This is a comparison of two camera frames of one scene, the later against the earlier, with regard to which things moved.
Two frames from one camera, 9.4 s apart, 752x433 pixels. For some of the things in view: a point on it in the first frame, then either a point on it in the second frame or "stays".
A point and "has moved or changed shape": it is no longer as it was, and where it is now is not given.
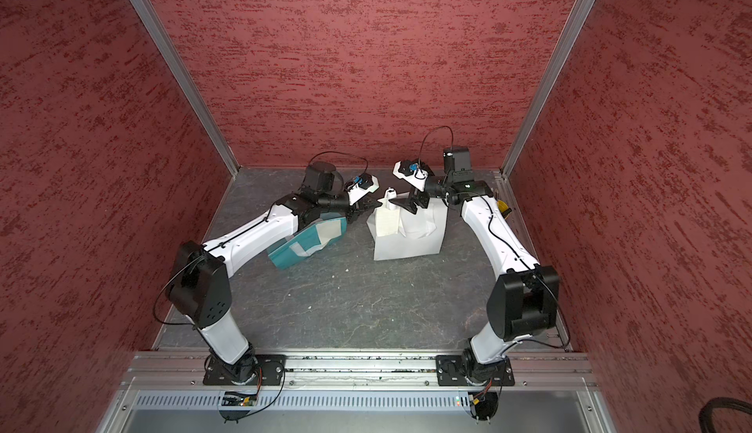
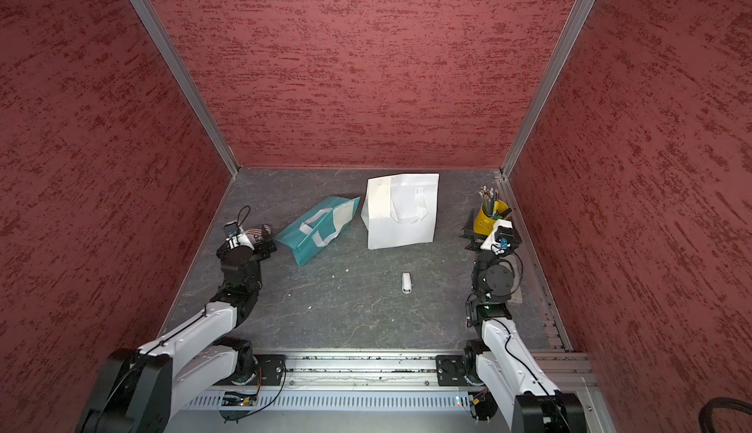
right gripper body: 420,196 to 476,239
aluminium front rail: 556,369 stays
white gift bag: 421,233 has moved or changed shape
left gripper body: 353,211 to 261,251
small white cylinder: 391,193 to 406,287
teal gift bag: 311,240 has moved or changed shape
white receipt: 387,218 to 379,198
